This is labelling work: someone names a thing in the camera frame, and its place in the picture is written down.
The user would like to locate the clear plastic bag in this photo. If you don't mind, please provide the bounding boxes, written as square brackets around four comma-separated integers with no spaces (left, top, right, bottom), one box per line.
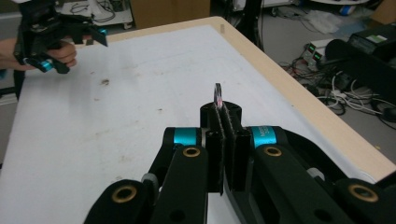
[303,9,346,35]

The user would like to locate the tangle of floor cables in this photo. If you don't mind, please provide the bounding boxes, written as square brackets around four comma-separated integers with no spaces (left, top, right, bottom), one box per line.
[278,59,396,131]

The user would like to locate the white bench power supply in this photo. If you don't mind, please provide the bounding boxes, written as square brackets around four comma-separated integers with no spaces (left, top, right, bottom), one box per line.
[303,38,323,60]
[311,46,329,65]

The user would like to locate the white round table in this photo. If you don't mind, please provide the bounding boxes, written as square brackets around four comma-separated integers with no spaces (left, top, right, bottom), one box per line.
[309,0,370,6]

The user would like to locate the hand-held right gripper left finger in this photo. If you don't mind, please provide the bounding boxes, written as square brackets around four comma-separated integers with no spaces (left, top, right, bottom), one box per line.
[163,102,226,196]

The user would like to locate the black metal frame post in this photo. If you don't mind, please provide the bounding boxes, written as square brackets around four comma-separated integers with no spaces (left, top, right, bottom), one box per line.
[241,0,266,52]

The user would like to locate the blue tape roll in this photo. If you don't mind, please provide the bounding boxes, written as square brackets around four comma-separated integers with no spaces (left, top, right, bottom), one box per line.
[339,5,356,17]

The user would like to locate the black computer tower green sticker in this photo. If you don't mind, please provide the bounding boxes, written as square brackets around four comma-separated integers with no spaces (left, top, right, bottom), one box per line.
[325,23,396,105]

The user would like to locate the brown wooden cabinet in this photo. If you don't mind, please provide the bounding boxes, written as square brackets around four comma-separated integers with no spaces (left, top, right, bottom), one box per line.
[370,0,396,26]

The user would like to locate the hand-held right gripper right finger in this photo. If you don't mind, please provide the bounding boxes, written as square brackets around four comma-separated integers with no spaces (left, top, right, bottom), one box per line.
[221,100,286,193]

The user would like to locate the plain brown box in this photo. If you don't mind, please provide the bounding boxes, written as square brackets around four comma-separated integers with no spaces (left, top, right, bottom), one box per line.
[130,0,211,31]

